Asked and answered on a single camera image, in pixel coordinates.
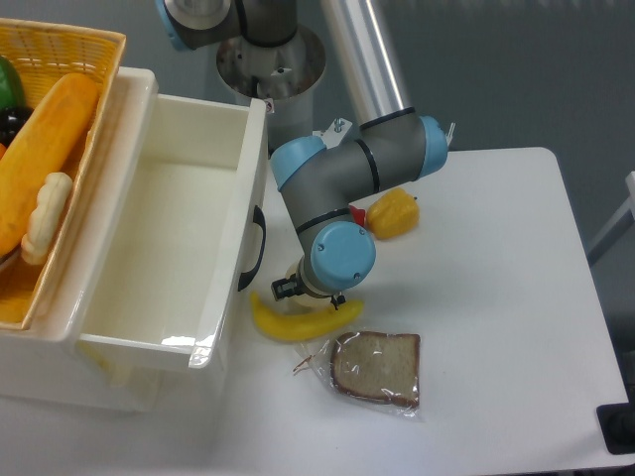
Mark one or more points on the bread slice in plastic bag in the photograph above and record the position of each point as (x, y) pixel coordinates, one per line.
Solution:
(372, 369)

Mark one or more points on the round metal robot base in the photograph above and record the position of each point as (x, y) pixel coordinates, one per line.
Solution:
(285, 78)

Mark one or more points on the white frame at right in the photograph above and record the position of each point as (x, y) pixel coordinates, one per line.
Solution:
(614, 228)

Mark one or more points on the dark purple grapes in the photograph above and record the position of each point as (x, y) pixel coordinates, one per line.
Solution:
(12, 120)

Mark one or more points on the white plastic drawer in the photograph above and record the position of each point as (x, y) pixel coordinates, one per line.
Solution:
(168, 286)

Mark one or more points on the black object at table edge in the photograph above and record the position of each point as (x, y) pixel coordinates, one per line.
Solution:
(617, 427)

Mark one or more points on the cream white pastry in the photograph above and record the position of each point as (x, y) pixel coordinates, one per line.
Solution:
(44, 220)

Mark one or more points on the yellow bell pepper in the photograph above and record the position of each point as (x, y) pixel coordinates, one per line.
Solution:
(395, 213)

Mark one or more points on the yellow woven basket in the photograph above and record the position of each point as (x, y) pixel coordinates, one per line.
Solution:
(66, 73)

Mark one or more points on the black drawer handle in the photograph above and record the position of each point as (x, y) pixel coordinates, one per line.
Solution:
(257, 246)

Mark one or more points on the yellow banana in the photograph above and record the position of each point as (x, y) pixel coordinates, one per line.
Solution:
(304, 326)

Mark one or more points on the pale white pear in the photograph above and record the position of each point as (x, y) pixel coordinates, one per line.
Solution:
(304, 303)

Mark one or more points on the white drawer cabinet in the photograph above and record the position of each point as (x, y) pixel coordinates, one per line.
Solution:
(47, 361)

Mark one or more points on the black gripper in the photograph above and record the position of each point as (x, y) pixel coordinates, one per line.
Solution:
(296, 285)

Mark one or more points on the orange baguette loaf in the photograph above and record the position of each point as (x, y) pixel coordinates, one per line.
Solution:
(41, 148)

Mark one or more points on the green bell pepper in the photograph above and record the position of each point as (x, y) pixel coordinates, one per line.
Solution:
(11, 87)

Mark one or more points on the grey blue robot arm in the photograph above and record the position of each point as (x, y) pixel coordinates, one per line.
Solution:
(395, 144)

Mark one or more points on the red bell pepper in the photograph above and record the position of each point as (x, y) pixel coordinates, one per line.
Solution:
(358, 215)

